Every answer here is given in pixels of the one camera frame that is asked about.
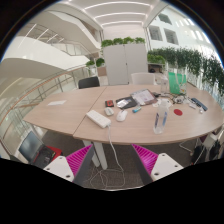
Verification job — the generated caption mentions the clear plastic water bottle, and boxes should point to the clear plastic water bottle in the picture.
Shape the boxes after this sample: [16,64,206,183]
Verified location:
[153,99,170,135]

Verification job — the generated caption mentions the printed booklet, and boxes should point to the printed booklet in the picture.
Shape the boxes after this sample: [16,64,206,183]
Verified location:
[130,88,158,106]

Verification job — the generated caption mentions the open black laptop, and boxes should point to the open black laptop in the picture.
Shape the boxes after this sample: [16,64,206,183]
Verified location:
[18,130,57,169]

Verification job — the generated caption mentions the white computer mouse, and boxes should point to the white computer mouse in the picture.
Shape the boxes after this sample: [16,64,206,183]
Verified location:
[115,109,129,123]

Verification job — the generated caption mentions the white power strip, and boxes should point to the white power strip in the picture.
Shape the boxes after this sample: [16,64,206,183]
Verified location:
[85,109,112,129]

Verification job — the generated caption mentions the green plant hedge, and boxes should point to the green plant hedge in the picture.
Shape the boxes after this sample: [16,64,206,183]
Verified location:
[147,46,224,98]

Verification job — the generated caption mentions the black chair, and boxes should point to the black chair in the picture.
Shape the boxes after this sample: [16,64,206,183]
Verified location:
[77,76,101,90]

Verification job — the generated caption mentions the white power cable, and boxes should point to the white power cable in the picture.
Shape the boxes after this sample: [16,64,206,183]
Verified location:
[89,123,127,190]

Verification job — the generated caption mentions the glass railing with wooden handrail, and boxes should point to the glass railing with wooden handrail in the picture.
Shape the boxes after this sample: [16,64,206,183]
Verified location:
[0,64,101,158]

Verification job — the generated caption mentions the white cabinet with plants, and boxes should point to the white cabinet with plants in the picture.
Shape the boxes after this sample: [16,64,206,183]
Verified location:
[100,36,149,86]

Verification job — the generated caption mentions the dark keyboard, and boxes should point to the dark keyboard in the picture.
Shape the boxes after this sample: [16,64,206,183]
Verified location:
[190,97,209,112]

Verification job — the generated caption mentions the tall clear lidded bottle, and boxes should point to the tall clear lidded bottle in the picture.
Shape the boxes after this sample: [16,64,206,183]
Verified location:
[160,73,170,95]

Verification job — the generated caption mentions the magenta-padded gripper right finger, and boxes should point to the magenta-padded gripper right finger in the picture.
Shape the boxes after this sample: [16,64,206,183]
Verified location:
[131,143,185,186]

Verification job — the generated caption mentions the black cable tangle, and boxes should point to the black cable tangle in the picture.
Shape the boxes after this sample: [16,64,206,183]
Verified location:
[156,92,188,105]

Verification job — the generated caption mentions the green tote bag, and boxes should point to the green tote bag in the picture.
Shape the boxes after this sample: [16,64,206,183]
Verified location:
[167,71,188,95]

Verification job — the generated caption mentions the small planter with plants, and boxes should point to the small planter with plants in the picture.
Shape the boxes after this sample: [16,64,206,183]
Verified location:
[85,57,107,77]

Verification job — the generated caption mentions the black notebook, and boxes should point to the black notebook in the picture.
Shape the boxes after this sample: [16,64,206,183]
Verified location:
[115,95,138,110]

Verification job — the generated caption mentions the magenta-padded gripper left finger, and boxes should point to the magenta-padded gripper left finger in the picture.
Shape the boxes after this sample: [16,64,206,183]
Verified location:
[43,144,97,187]

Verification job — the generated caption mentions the white chair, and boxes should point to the white chair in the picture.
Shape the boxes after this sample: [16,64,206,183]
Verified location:
[130,72,156,86]

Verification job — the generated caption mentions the ceiling light strips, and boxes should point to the ceiling light strips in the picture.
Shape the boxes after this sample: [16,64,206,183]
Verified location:
[83,0,153,27]

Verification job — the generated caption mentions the small white oval device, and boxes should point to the small white oval device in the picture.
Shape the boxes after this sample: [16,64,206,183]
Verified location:
[104,106,115,117]

